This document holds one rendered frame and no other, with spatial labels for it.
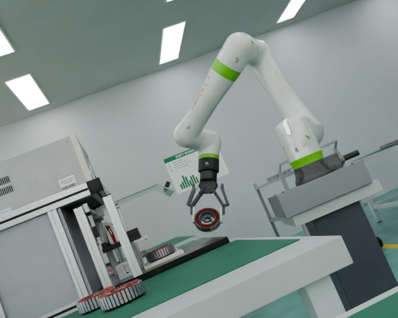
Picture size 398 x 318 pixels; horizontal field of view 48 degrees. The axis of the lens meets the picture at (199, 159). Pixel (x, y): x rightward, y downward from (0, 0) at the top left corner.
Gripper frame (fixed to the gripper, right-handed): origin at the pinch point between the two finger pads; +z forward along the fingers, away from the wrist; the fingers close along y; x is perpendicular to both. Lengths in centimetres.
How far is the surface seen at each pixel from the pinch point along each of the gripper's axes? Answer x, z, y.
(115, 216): -47, 9, -23
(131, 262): -43, 23, -18
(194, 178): 488, -165, -95
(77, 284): -49, 31, -33
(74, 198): -53, 4, -36
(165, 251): -26.4, 17.3, -11.2
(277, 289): -110, 34, 28
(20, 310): -51, 39, -50
